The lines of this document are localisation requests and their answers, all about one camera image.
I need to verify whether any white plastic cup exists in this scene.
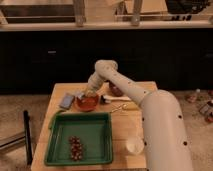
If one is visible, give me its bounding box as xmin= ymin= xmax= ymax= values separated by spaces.
xmin=126 ymin=136 xmax=144 ymax=155

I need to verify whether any grey towel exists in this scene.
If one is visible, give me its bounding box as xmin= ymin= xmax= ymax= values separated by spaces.
xmin=77 ymin=92 xmax=85 ymax=100

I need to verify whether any black chair frame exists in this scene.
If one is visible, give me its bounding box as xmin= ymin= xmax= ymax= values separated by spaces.
xmin=0 ymin=110 xmax=33 ymax=165

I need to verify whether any white handled brush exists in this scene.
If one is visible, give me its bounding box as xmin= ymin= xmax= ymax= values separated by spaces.
xmin=101 ymin=95 xmax=131 ymax=103

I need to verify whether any blue grey sponge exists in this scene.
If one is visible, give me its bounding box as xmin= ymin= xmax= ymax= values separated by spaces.
xmin=59 ymin=94 xmax=75 ymax=109

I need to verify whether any dark red bowl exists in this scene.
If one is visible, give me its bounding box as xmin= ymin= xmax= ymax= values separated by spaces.
xmin=109 ymin=82 xmax=123 ymax=97

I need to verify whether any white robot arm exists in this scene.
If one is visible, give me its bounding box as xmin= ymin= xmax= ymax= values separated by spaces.
xmin=86 ymin=60 xmax=194 ymax=171

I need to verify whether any red grapes bunch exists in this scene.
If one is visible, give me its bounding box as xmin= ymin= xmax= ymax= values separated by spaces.
xmin=69 ymin=136 xmax=83 ymax=161

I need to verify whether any green plastic tray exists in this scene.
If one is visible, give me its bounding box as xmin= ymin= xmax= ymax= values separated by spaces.
xmin=44 ymin=113 xmax=113 ymax=166

